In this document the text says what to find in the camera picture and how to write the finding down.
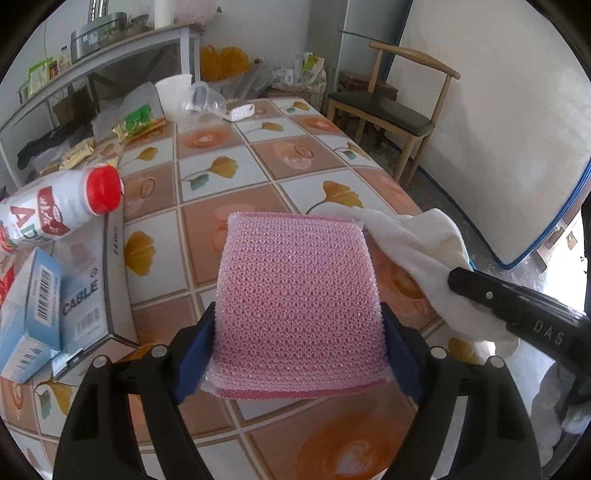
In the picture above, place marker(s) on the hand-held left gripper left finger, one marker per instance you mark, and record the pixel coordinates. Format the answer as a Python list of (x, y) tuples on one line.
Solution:
[(194, 360)]

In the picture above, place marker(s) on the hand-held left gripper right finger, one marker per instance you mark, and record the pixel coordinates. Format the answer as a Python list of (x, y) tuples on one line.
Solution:
[(401, 360)]

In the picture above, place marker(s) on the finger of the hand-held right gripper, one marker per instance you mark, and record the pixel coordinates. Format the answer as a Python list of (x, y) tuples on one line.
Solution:
[(521, 314)]

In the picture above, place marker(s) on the white cloth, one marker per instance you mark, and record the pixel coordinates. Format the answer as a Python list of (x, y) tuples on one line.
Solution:
[(429, 258)]

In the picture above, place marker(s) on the pink mesh scouring sponge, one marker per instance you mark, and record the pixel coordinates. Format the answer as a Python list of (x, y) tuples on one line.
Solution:
[(300, 304)]

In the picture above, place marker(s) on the white drink bottle red cap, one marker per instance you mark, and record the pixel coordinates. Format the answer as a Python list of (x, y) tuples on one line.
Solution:
[(60, 203)]

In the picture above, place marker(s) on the light blue medicine box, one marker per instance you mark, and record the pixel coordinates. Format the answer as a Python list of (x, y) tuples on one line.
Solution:
[(27, 314)]

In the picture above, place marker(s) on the white mattress blue edge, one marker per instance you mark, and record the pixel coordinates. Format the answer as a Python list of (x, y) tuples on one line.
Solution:
[(498, 138)]

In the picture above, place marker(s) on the red candy wrapper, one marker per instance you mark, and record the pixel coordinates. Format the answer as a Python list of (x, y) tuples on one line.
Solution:
[(5, 286)]

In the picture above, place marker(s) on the ginkgo patterned tablecloth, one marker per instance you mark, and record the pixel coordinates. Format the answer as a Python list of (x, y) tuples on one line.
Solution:
[(286, 166)]

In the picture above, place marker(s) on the yellow biscuit packet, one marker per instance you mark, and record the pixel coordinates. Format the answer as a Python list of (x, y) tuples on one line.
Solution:
[(76, 154)]

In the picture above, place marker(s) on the green yellow snack packet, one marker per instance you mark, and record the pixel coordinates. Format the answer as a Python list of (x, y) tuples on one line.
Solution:
[(152, 127)]

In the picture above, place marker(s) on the wooden chair dark seat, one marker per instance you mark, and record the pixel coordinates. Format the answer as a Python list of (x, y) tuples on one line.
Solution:
[(383, 108)]

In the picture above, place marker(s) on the small green snack packet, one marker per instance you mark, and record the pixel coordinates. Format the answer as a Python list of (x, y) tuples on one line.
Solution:
[(138, 117)]

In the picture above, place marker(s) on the small white packet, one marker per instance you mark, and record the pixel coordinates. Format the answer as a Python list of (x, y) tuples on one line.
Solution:
[(240, 112)]

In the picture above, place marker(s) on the crumpled clear plastic cup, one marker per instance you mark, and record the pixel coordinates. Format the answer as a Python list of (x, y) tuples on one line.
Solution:
[(203, 101)]

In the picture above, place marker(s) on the black cloth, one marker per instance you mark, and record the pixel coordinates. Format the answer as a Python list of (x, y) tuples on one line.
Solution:
[(46, 145)]

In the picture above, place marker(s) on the white paper cup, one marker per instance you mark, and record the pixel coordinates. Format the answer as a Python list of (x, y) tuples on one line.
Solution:
[(173, 97)]

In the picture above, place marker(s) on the white foam sheets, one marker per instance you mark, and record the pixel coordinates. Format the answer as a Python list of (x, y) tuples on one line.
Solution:
[(134, 99)]

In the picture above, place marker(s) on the dark wooden stool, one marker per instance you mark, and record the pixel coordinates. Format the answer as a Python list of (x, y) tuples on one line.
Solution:
[(364, 85)]

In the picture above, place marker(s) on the brown cardboard box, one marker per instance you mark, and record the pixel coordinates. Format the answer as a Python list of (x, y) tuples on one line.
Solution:
[(74, 108)]

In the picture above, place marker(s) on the grey plastic bag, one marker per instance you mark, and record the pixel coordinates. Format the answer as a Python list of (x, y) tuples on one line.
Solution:
[(254, 81)]

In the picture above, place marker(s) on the yellow plastic bag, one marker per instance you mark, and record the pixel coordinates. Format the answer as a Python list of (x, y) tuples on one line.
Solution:
[(224, 62)]

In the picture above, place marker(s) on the white green printed bag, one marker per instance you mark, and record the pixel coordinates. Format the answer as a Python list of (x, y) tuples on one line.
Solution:
[(311, 69)]

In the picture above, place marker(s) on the silver refrigerator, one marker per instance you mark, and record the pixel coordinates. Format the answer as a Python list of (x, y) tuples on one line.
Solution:
[(369, 41)]

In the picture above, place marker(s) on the grey side table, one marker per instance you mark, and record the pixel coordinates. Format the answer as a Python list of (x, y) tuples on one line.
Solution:
[(115, 50)]

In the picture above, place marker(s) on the green food package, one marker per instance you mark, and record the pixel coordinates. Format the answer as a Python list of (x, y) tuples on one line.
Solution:
[(39, 78)]

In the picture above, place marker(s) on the white paper towel roll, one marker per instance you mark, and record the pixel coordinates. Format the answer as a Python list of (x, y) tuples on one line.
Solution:
[(164, 14)]

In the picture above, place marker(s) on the pink plastic bag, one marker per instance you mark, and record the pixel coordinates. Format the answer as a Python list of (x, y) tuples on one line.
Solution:
[(196, 10)]

